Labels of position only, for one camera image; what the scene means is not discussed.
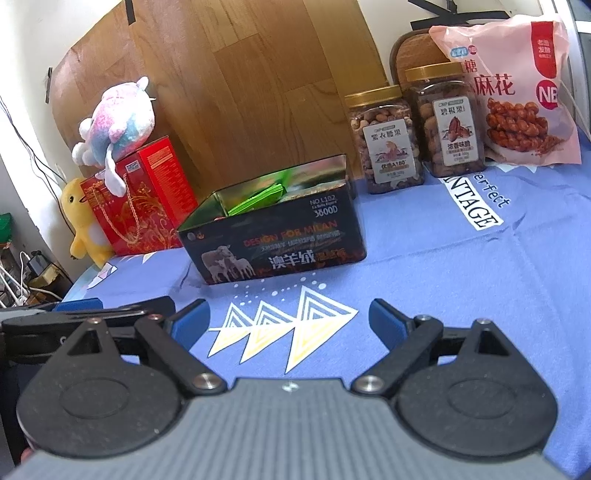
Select pink snack bag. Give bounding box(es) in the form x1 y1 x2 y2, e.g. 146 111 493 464
428 14 583 166

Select yellow duck plush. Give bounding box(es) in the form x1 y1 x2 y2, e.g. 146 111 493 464
60 178 115 268

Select white cables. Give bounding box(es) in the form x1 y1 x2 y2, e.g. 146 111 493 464
0 251 33 308

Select blue printed cloth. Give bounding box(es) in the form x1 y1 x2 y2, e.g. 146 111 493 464
60 124 591 480

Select brown box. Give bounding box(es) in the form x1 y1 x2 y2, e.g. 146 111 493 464
30 268 70 296

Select light nut jar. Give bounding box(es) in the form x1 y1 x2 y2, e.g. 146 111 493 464
344 85 424 195

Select dark nut jar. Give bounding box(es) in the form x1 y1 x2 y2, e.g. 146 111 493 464
405 62 488 177

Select pastel plush toy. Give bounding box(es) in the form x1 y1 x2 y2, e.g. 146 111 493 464
71 76 157 195

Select red gift box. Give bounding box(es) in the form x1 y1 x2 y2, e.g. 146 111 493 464
79 136 198 257

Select black tin box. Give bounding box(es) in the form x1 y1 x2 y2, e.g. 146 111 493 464
177 154 368 286

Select green snack packet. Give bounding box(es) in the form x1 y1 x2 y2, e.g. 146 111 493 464
226 182 287 217

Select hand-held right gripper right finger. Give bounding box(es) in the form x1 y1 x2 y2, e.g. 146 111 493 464
352 298 525 397

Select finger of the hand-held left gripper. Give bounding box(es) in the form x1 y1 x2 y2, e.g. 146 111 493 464
99 296 176 330
53 298 103 315

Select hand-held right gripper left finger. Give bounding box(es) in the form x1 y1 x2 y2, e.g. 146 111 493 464
67 298 227 396

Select black wall cable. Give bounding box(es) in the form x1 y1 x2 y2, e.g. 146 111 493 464
0 97 68 188

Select large wooden board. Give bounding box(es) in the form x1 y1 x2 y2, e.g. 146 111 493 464
50 0 393 204

